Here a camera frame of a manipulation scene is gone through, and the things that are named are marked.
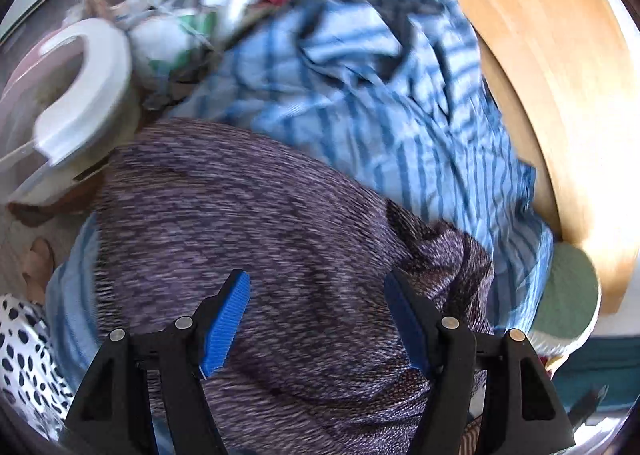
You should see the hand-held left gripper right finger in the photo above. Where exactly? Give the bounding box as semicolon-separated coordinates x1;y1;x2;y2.
384;267;576;455

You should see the teal cloth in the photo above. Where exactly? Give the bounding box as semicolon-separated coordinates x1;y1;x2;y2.
552;335;636;411

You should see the wooden headboard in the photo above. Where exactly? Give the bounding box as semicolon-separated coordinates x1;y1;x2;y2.
417;0;640;313

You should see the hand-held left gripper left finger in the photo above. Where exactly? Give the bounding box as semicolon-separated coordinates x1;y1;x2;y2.
59;269;252;455

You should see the green and cream cloth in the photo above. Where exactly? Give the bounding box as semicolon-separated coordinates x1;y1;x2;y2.
531;241;601;341

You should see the black spotted white cloth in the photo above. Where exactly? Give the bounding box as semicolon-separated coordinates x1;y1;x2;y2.
0;295;76;441

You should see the dark heathered knit garment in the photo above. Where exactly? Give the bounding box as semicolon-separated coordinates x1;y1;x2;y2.
92;116;496;455

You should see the pile of plastic bags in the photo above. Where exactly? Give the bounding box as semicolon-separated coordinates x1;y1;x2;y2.
75;0;351;101

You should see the clear plastic tub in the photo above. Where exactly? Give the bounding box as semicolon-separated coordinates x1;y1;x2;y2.
0;42;126;206

